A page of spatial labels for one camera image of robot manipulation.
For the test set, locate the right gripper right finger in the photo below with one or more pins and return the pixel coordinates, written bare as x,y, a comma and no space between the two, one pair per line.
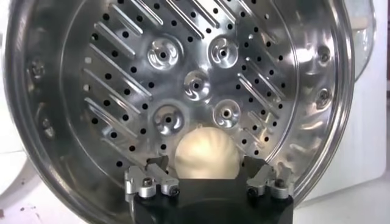
265,182

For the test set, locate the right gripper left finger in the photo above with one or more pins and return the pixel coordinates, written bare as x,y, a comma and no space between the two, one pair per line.
143,182

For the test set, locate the white steamed baozi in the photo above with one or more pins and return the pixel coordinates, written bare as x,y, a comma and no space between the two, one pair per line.
207,152

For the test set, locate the glass pot lid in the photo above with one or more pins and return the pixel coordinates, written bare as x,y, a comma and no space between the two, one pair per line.
362,45

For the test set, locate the stainless steel steamer basket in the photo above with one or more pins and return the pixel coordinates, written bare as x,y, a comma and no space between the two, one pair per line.
189,61

